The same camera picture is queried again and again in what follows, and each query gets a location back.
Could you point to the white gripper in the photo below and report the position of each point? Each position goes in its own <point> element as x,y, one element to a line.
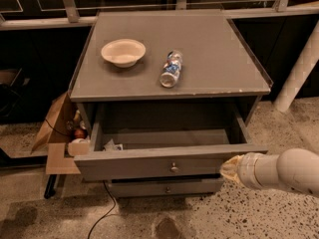
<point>248,169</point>

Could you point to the grey top drawer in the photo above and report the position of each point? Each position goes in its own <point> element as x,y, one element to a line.
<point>197,136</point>

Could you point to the grey drawer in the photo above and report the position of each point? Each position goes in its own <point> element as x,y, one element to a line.
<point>197,136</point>
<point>185,185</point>

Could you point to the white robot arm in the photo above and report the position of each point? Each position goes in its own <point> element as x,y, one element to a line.
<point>294,170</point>

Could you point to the grey lower drawer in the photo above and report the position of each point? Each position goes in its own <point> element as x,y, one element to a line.
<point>185,185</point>

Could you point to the crumpled packet in drawer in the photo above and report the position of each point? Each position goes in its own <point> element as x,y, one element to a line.
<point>110,145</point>

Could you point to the round metal top knob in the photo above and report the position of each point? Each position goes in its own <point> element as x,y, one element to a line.
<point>174,168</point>

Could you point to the clear plastic water bottle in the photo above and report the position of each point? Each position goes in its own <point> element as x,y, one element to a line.
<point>171,69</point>

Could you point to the grey wooden cabinet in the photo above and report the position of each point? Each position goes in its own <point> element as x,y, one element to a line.
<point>216,66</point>

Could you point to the white tape roll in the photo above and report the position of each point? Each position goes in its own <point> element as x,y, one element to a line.
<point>79,140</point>

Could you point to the red round item in box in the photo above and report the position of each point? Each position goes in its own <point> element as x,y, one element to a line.
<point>80,133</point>

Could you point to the white paper bowl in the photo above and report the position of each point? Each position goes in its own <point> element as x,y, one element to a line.
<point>123,53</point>

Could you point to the brown cardboard box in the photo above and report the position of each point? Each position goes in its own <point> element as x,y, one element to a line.
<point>55,135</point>

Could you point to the black table leg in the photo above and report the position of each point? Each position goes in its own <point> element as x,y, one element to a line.
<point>50,187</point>

